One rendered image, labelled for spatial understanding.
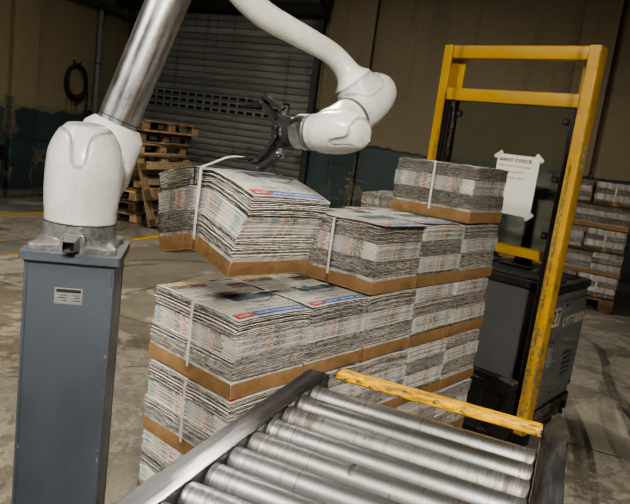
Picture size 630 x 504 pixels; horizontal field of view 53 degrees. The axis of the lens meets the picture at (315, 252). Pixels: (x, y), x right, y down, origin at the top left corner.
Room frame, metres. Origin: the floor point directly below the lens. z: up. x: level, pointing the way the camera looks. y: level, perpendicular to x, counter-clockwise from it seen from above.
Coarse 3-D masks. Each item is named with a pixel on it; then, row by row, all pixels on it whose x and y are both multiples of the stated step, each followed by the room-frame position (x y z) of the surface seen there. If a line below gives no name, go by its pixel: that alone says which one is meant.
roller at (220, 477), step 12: (216, 468) 0.87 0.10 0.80; (228, 468) 0.87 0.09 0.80; (204, 480) 0.86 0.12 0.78; (216, 480) 0.85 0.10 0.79; (228, 480) 0.85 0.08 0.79; (240, 480) 0.85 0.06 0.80; (252, 480) 0.85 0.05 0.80; (264, 480) 0.85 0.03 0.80; (228, 492) 0.84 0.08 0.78; (240, 492) 0.84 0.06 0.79; (252, 492) 0.83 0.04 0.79; (264, 492) 0.83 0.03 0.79; (276, 492) 0.83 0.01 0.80; (288, 492) 0.83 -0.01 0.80
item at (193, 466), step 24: (288, 384) 1.23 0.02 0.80; (312, 384) 1.25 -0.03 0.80; (264, 408) 1.10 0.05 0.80; (216, 432) 0.98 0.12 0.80; (240, 432) 0.99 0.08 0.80; (264, 432) 1.04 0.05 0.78; (192, 456) 0.89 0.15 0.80; (216, 456) 0.90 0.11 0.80; (168, 480) 0.82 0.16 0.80; (192, 480) 0.83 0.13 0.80
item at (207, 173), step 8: (208, 168) 1.67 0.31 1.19; (216, 168) 1.71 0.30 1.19; (208, 176) 1.64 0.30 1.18; (208, 184) 1.63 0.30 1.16; (200, 192) 1.65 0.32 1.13; (208, 192) 1.62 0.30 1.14; (200, 200) 1.65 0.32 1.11; (192, 208) 1.66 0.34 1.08; (200, 208) 1.64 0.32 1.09; (192, 216) 1.66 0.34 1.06; (200, 216) 1.63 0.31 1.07; (192, 224) 1.65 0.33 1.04; (200, 224) 1.63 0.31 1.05; (192, 232) 1.66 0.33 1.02
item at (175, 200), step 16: (160, 176) 1.78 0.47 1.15; (176, 176) 1.73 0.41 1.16; (192, 176) 1.68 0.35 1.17; (160, 192) 1.77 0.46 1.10; (176, 192) 1.72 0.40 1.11; (192, 192) 1.67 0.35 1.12; (160, 208) 1.76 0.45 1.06; (176, 208) 1.71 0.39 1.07; (160, 224) 1.75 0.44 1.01; (176, 224) 1.70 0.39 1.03
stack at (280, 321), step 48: (192, 288) 1.79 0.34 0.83; (240, 288) 1.87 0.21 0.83; (288, 288) 1.96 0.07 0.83; (336, 288) 2.05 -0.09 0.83; (432, 288) 2.31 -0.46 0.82; (192, 336) 1.67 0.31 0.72; (240, 336) 1.56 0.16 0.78; (288, 336) 1.70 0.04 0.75; (336, 336) 1.88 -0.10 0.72; (384, 336) 2.09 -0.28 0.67; (192, 384) 1.66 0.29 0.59; (336, 384) 1.90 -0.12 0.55; (144, 432) 1.80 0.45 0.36; (192, 432) 1.64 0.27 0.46; (144, 480) 1.78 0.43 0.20
